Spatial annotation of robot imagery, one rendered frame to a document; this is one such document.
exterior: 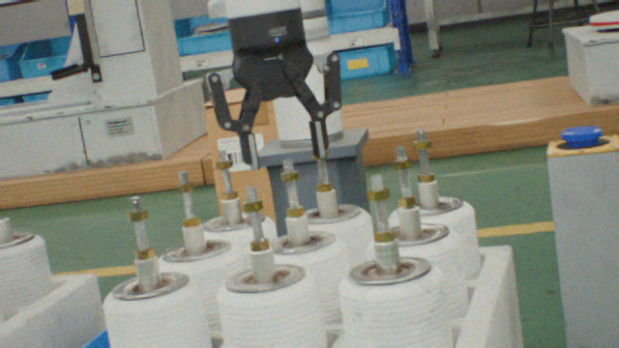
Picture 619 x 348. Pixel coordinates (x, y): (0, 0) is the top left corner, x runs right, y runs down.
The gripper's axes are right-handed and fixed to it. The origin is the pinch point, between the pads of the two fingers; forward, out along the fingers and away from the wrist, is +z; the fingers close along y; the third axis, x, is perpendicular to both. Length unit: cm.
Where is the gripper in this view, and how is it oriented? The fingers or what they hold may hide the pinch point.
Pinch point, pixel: (285, 150)
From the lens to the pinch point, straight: 101.0
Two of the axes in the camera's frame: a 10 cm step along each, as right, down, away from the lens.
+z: 1.5, 9.7, 1.8
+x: -2.5, -1.4, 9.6
